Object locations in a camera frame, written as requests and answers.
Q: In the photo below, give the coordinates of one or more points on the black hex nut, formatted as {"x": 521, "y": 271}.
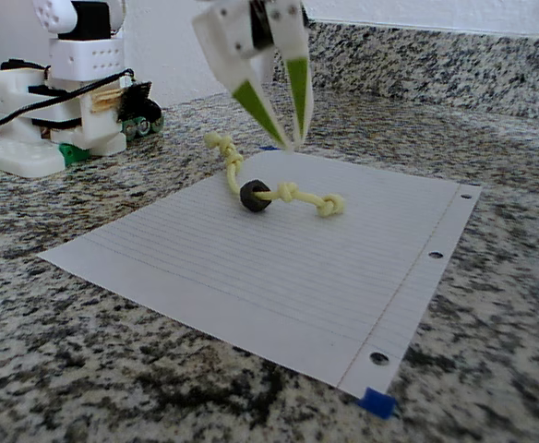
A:
{"x": 253, "y": 196}

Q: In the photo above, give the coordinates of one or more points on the blue tape piece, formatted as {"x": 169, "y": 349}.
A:
{"x": 378, "y": 402}
{"x": 267, "y": 148}

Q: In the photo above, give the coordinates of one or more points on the green table clamp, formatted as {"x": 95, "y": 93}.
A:
{"x": 73, "y": 154}

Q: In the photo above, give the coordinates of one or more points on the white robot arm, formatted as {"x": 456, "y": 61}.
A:
{"x": 85, "y": 60}

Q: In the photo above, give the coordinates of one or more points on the lined paper sheet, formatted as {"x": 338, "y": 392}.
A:
{"x": 251, "y": 277}

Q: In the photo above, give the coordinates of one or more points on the black circuit board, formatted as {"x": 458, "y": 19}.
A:
{"x": 135, "y": 104}

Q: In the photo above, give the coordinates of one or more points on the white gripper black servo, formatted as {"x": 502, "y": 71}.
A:
{"x": 225, "y": 39}

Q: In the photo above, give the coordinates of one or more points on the green circuit board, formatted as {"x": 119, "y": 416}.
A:
{"x": 142, "y": 127}

